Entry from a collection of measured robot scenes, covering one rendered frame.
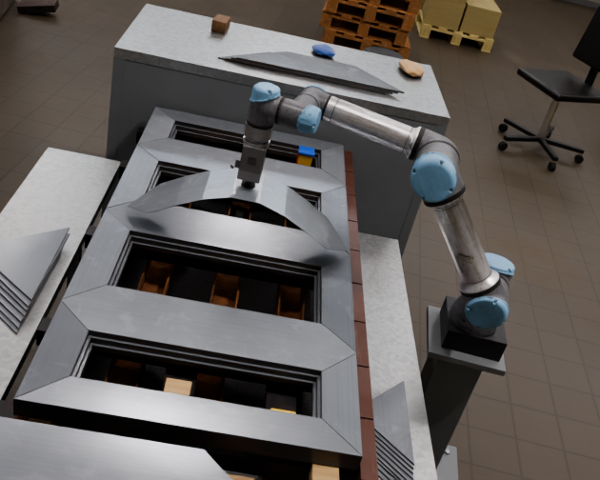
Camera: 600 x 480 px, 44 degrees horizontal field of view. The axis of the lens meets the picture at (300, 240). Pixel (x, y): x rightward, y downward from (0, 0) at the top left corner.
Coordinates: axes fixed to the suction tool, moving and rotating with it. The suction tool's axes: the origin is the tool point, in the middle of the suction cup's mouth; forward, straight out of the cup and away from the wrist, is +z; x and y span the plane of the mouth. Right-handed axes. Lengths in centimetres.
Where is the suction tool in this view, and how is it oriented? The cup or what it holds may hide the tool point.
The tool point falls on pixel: (247, 189)
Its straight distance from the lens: 213.9
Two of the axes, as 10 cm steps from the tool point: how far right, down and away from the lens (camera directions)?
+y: -0.8, 5.2, -8.5
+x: 9.8, 2.2, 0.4
